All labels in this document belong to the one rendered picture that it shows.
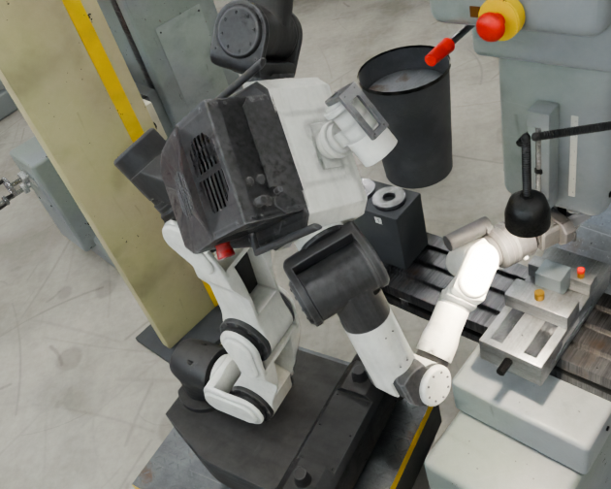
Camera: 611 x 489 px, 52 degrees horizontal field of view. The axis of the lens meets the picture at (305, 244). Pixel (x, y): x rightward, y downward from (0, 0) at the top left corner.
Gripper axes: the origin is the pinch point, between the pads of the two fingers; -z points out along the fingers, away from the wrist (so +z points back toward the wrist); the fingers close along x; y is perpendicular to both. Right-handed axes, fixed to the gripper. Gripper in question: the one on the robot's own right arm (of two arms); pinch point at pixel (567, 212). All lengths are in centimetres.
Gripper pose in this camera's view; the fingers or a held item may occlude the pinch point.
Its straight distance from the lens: 140.4
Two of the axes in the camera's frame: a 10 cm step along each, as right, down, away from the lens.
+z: -8.9, 4.2, -1.6
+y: 2.3, 7.3, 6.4
